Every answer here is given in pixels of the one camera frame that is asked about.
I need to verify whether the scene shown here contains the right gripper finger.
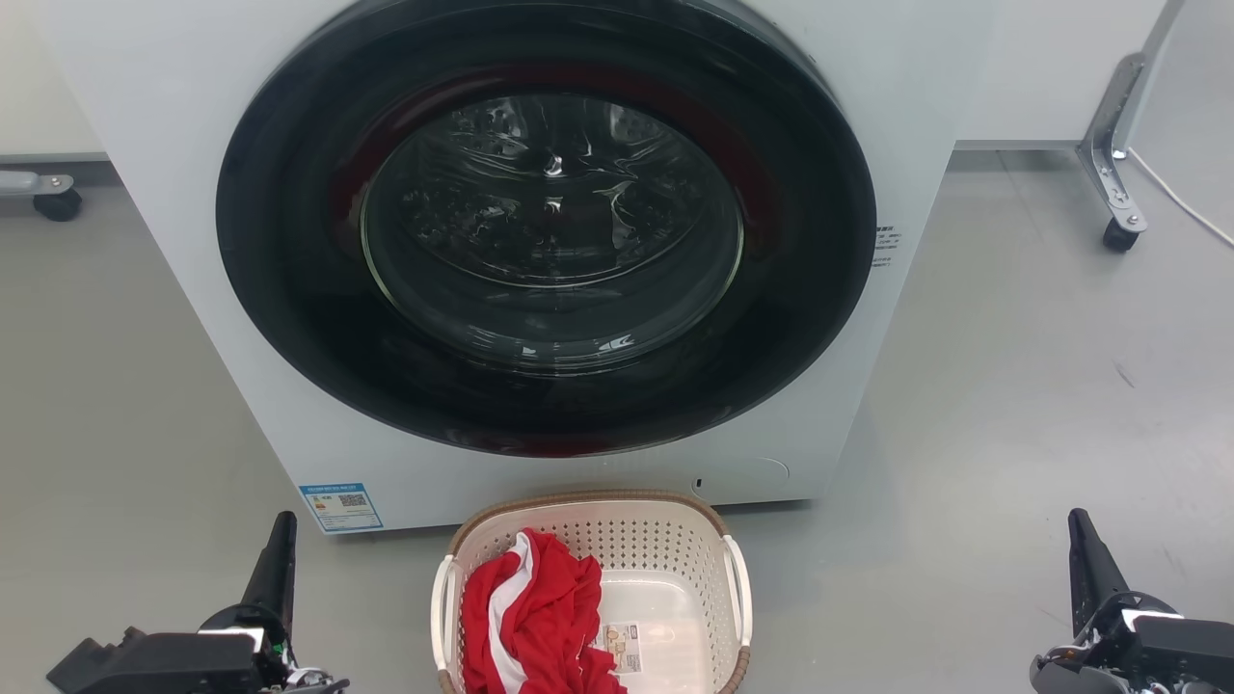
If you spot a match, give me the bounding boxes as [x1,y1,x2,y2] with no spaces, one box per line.
[1067,509,1132,638]

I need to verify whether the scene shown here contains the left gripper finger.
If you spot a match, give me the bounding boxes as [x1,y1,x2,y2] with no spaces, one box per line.
[240,511,299,619]

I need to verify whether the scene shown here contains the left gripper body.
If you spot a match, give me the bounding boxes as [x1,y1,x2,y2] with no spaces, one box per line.
[198,603,293,681]

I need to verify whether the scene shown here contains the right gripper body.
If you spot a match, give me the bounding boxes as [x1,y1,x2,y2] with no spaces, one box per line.
[1077,590,1184,661]

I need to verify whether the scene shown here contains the cream perforated laundry basket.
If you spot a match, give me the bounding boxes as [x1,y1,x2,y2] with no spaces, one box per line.
[431,490,753,694]

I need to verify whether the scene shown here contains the small printed packet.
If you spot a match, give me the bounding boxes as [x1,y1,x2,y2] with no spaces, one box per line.
[593,624,643,675]

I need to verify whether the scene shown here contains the blue energy label sticker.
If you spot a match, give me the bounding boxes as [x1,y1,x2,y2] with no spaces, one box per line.
[298,482,385,534]

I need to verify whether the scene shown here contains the black round washer door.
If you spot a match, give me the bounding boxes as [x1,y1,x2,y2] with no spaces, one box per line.
[216,0,878,459]

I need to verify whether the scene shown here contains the red and white garment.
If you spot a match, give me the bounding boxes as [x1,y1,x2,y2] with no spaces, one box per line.
[461,528,628,694]

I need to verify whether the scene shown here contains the white front-load washing machine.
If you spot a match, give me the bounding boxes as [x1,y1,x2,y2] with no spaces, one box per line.
[39,0,999,536]

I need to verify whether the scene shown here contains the round white filter cover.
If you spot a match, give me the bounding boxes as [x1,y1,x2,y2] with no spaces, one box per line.
[692,456,792,505]

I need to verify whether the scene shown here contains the tall metal caster leg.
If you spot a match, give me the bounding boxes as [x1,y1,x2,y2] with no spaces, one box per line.
[1076,53,1150,254]

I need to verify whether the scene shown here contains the low metal caster foot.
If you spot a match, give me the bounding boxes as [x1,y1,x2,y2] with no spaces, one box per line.
[0,171,84,224]

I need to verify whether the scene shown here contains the white cable on floor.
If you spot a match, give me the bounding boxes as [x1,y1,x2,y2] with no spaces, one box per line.
[1126,145,1234,251]

